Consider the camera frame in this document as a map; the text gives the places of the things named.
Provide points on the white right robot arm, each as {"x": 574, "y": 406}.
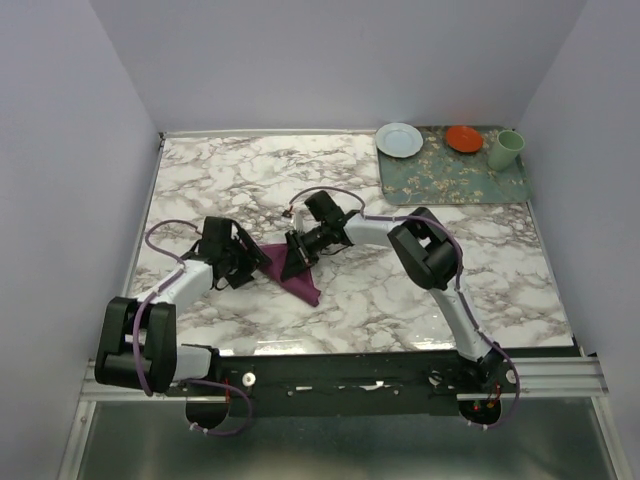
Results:
{"x": 430, "y": 255}

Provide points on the floral green tray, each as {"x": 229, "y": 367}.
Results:
{"x": 439, "y": 175}

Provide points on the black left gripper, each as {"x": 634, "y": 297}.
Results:
{"x": 243, "y": 275}

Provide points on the aluminium frame rail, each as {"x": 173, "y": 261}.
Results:
{"x": 578, "y": 377}

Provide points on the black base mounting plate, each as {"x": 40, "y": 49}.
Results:
{"x": 436, "y": 382}

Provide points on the light blue plate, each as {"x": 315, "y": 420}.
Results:
{"x": 399, "y": 140}

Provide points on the purple cloth napkin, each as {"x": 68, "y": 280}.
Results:
{"x": 302, "y": 286}

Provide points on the green cup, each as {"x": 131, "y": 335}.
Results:
{"x": 505, "y": 149}

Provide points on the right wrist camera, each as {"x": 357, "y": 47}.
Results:
{"x": 297, "y": 221}

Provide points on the orange bowl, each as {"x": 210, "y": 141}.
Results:
{"x": 464, "y": 139}

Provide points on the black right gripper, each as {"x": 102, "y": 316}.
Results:
{"x": 295, "y": 259}

